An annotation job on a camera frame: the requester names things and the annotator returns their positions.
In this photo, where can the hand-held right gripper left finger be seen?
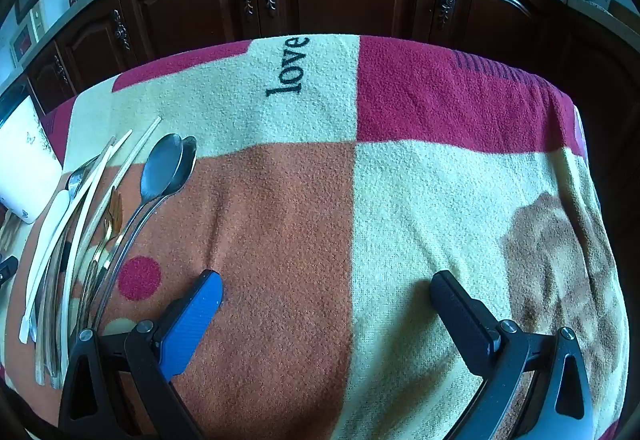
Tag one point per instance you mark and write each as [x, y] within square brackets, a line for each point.
[200, 315]

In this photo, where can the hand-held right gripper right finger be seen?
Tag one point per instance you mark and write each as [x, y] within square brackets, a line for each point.
[460, 320]

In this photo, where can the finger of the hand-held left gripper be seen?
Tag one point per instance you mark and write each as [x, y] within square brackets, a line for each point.
[7, 267]

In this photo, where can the white plastic spoon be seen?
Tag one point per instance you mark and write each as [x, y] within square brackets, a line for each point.
[57, 212]

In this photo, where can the white utensil holder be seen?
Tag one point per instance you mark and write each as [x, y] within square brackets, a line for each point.
[25, 160]

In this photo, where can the gold fork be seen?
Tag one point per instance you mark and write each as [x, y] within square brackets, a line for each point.
[116, 212]

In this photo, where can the printed patchwork blanket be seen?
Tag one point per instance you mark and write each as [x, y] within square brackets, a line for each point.
[400, 220]

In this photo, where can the cream microwave oven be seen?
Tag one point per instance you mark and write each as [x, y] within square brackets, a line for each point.
[45, 15]

